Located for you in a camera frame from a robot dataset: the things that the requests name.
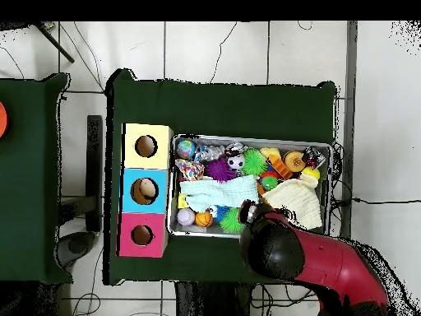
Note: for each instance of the cream waffle cloth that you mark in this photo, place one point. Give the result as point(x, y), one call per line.
point(299, 197)

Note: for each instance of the orange plastic block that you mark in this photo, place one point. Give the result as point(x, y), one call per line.
point(279, 165)

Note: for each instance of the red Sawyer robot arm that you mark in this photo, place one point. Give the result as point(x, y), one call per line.
point(329, 263)

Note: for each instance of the shallow metal mesh bin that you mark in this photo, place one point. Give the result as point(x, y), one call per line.
point(289, 144)

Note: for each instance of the purple spiky ball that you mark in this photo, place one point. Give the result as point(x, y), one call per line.
point(219, 170)

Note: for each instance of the dark green table cloth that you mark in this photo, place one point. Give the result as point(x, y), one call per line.
point(213, 108)
point(29, 197)

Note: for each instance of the toy burger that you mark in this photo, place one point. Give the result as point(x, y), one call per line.
point(295, 161)

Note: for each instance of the mint green waffle cloth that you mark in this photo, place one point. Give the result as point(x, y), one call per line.
point(223, 194)

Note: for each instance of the black slanted rod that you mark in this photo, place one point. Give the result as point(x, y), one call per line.
point(56, 44)

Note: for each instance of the globe print ball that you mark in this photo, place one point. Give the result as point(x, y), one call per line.
point(185, 149)

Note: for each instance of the black upright panel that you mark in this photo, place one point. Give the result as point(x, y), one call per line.
point(94, 164)

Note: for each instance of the silver toy robot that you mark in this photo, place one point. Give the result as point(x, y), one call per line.
point(209, 153)

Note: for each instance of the colourful heart print cloth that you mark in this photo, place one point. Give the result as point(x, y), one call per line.
point(190, 169)

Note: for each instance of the green spiky ball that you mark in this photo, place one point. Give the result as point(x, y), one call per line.
point(255, 162)

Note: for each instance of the white baseball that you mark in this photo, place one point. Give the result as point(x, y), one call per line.
point(186, 216)

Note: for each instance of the orange disc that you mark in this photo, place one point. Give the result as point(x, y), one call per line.
point(2, 120)

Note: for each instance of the grey round chair base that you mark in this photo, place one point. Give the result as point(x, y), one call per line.
point(77, 245)

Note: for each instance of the wooden box with three holes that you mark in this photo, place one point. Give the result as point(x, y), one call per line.
point(162, 154)

